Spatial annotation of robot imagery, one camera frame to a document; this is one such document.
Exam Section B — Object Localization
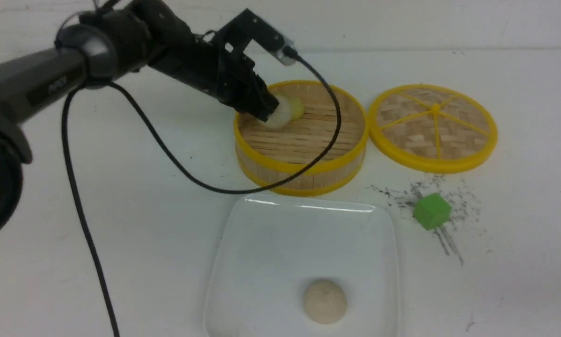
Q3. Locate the yellow steamed bun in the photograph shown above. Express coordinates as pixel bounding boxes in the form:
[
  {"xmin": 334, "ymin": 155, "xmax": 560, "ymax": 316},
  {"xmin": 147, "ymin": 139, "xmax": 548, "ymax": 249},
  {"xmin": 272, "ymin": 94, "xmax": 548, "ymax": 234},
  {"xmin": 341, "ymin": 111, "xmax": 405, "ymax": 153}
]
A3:
[{"xmin": 287, "ymin": 97, "xmax": 305, "ymax": 121}]

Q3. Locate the white square plate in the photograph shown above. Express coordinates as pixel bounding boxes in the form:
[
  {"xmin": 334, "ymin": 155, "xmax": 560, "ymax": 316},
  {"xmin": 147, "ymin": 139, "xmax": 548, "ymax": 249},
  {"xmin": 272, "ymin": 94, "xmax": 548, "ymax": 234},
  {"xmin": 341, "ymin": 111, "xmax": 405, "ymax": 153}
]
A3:
[{"xmin": 203, "ymin": 193, "xmax": 402, "ymax": 337}]

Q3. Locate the green cube block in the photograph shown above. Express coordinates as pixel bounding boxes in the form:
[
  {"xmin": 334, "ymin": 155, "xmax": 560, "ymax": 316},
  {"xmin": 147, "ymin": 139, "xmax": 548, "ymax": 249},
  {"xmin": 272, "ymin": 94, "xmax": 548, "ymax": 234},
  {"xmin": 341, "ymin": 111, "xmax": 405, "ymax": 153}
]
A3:
[{"xmin": 413, "ymin": 193, "xmax": 452, "ymax": 232}]

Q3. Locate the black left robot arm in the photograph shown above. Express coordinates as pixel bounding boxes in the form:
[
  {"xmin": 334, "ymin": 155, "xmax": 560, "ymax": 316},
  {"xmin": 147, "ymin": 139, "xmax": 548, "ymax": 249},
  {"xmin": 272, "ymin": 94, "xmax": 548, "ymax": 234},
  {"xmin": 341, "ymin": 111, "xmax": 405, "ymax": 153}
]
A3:
[{"xmin": 0, "ymin": 0, "xmax": 292, "ymax": 229}]

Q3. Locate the white steamed bun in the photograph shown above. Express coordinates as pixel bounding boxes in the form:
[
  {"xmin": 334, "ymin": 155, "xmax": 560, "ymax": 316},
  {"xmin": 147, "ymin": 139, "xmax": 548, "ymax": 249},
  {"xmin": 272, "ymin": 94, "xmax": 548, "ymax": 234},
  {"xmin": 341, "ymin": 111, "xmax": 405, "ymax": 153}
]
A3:
[
  {"xmin": 302, "ymin": 279, "xmax": 348, "ymax": 324},
  {"xmin": 259, "ymin": 95, "xmax": 292, "ymax": 130}
]

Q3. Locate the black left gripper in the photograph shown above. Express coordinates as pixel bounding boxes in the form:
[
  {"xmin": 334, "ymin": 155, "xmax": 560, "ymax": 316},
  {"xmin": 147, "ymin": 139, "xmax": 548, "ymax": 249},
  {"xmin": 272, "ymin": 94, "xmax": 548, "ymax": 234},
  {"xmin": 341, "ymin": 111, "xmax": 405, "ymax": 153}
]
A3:
[{"xmin": 148, "ymin": 28, "xmax": 278, "ymax": 122}]

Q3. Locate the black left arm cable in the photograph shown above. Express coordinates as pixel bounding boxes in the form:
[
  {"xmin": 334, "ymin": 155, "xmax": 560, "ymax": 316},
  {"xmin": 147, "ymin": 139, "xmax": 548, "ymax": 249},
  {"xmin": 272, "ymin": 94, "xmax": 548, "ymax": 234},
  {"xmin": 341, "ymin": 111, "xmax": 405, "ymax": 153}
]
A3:
[{"xmin": 61, "ymin": 54, "xmax": 342, "ymax": 337}]

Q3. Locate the yellow bamboo steamer lid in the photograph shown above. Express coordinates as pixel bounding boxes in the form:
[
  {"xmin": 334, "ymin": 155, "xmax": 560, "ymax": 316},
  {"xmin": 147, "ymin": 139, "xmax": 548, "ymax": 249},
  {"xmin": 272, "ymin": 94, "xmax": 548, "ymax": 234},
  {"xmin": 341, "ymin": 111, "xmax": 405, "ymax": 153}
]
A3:
[{"xmin": 367, "ymin": 84, "xmax": 498, "ymax": 174}]

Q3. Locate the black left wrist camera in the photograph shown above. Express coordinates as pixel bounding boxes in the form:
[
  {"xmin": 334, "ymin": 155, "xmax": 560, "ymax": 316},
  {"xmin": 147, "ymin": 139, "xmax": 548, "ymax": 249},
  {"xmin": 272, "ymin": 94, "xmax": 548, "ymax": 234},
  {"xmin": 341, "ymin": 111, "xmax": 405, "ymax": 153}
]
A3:
[{"xmin": 210, "ymin": 9, "xmax": 298, "ymax": 66}]

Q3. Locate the yellow bamboo steamer basket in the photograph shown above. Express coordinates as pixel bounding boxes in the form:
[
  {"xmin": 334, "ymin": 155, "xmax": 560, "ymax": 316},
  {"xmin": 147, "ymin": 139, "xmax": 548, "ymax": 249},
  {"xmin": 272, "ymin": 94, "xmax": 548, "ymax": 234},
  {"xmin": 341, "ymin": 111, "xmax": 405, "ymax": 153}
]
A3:
[{"xmin": 233, "ymin": 81, "xmax": 369, "ymax": 197}]

